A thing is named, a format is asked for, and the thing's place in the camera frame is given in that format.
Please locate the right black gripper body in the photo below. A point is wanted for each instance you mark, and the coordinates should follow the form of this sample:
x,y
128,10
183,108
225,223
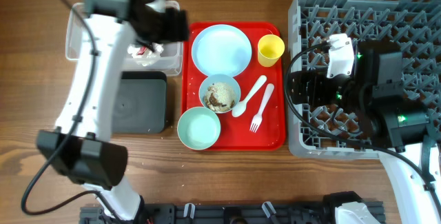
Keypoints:
x,y
337,91

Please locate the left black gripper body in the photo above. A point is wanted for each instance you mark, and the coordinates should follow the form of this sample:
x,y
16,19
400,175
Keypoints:
x,y
163,27

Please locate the white napkin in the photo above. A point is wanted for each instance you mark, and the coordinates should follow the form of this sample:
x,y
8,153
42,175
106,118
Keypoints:
x,y
150,56

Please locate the red snack wrapper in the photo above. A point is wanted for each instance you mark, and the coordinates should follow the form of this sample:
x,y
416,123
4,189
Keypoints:
x,y
141,51

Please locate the yellow plastic cup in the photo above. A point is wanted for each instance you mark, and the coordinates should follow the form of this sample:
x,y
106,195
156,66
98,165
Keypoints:
x,y
270,48

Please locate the light blue plate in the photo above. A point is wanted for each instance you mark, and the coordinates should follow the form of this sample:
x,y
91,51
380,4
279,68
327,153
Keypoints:
x,y
221,49

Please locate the rice and food scraps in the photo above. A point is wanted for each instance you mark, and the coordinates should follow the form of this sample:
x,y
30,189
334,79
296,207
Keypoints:
x,y
219,97

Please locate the blue bowl with rice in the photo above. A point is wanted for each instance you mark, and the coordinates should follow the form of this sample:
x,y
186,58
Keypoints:
x,y
219,78

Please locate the mint green bowl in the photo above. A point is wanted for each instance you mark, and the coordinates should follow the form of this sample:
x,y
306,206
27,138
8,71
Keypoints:
x,y
198,128

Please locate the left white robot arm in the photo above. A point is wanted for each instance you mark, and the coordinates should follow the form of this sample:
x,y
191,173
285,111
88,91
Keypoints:
x,y
79,146

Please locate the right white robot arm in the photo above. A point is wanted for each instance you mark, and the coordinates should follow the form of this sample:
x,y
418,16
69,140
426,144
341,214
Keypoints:
x,y
367,81

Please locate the clear plastic waste bin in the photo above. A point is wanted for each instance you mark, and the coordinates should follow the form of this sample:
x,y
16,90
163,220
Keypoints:
x,y
169,62

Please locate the black waste tray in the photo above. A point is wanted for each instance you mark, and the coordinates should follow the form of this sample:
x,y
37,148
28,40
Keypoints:
x,y
141,103

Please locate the grey dishwasher rack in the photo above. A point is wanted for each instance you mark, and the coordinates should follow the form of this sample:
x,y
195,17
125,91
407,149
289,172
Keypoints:
x,y
412,24

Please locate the white plastic fork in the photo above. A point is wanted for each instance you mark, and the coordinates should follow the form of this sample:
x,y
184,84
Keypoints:
x,y
258,117

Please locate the white plastic spoon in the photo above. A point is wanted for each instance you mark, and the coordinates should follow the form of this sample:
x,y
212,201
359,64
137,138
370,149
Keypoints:
x,y
241,106

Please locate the red serving tray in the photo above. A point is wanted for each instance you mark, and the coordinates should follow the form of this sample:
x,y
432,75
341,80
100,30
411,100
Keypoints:
x,y
235,134

